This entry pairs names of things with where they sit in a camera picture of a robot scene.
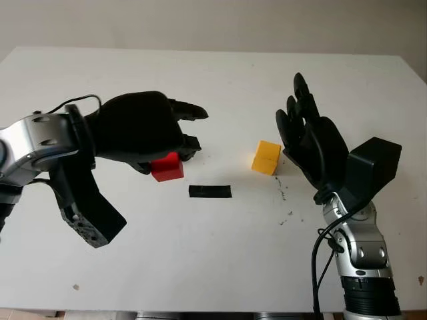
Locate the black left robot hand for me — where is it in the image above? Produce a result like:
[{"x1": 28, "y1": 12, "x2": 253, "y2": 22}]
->
[{"x1": 83, "y1": 90, "x2": 209, "y2": 176}]

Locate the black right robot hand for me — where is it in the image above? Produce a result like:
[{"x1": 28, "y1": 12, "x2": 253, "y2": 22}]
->
[{"x1": 275, "y1": 72, "x2": 351, "y2": 201}]

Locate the red wooden block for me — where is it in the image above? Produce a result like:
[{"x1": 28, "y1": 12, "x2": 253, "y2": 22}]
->
[{"x1": 150, "y1": 152, "x2": 185, "y2": 183}]

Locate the yellow wooden block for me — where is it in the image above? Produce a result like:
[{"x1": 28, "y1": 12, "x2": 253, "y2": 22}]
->
[{"x1": 251, "y1": 140, "x2": 282, "y2": 176}]

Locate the black tape strip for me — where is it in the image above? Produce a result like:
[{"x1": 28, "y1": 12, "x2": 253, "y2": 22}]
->
[{"x1": 188, "y1": 184, "x2": 232, "y2": 200}]

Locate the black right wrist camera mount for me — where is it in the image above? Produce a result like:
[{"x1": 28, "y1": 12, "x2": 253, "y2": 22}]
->
[{"x1": 342, "y1": 136, "x2": 403, "y2": 215}]

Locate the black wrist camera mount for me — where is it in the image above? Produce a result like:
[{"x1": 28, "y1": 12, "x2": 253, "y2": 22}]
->
[
  {"x1": 49, "y1": 159, "x2": 128, "y2": 249},
  {"x1": 342, "y1": 136, "x2": 403, "y2": 215}
]

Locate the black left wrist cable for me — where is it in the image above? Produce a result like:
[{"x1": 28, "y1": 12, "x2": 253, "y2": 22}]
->
[{"x1": 45, "y1": 94, "x2": 103, "y2": 116}]

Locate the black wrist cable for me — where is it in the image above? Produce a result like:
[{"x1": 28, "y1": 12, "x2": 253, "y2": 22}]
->
[
  {"x1": 45, "y1": 94, "x2": 103, "y2": 116},
  {"x1": 310, "y1": 196, "x2": 371, "y2": 316}
]

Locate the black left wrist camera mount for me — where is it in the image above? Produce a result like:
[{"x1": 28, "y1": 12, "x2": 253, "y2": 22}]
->
[{"x1": 49, "y1": 159, "x2": 128, "y2": 249}]

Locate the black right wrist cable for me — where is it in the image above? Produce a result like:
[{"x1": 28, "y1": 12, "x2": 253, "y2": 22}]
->
[{"x1": 310, "y1": 196, "x2": 371, "y2": 316}]

